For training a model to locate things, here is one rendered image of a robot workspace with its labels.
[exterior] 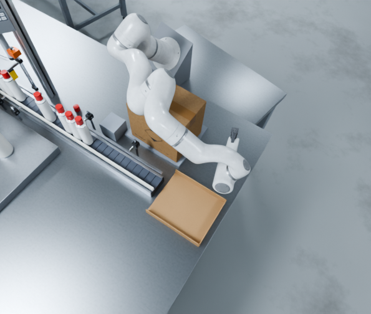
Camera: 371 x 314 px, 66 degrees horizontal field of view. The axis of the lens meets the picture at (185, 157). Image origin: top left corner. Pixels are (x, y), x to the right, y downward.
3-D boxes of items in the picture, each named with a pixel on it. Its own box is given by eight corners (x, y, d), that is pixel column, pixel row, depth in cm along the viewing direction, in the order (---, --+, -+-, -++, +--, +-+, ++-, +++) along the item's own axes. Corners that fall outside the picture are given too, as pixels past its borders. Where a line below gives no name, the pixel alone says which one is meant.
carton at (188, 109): (131, 134, 157) (125, 103, 134) (158, 106, 168) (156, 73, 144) (176, 162, 150) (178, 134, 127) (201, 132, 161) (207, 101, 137)
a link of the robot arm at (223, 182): (229, 154, 118) (213, 162, 124) (224, 177, 109) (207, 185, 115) (242, 166, 121) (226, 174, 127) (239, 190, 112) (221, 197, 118)
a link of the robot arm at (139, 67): (139, 30, 141) (120, 54, 148) (119, 16, 132) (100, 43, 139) (173, 98, 115) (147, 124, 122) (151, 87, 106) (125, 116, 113)
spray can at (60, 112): (64, 131, 153) (50, 107, 135) (71, 124, 155) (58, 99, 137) (71, 136, 151) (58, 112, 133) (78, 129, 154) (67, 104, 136)
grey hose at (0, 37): (7, 58, 149) (-15, 22, 131) (13, 54, 151) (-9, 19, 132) (12, 61, 148) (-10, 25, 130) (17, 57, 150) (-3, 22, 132)
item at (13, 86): (14, 99, 161) (-5, 72, 143) (22, 93, 163) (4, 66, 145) (21, 103, 160) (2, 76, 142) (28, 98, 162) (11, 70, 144)
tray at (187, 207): (146, 212, 139) (145, 209, 135) (175, 172, 150) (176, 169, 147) (198, 247, 132) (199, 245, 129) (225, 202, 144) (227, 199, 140)
